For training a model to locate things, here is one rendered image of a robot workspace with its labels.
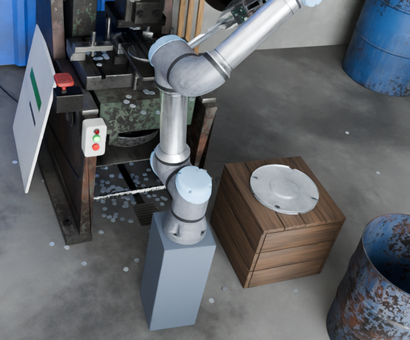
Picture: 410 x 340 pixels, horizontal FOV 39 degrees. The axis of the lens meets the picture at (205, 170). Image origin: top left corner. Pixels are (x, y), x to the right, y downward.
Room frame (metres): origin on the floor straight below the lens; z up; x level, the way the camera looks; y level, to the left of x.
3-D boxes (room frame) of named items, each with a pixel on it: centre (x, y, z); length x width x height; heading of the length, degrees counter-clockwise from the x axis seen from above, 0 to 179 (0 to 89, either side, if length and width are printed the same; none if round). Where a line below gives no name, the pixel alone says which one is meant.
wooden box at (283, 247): (1.85, -0.34, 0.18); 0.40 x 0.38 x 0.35; 29
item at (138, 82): (1.90, 0.30, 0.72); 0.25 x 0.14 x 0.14; 33
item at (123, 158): (2.05, 0.40, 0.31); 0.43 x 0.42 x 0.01; 123
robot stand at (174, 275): (1.40, 0.02, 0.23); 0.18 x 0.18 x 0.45; 25
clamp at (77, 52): (1.95, 0.53, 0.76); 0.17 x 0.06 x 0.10; 123
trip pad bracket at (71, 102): (1.68, 0.53, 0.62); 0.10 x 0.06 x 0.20; 123
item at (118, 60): (2.05, 0.40, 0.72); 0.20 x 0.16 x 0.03; 123
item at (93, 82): (2.04, 0.39, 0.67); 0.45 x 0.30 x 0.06; 123
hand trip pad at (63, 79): (1.67, 0.55, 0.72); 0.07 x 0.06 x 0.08; 33
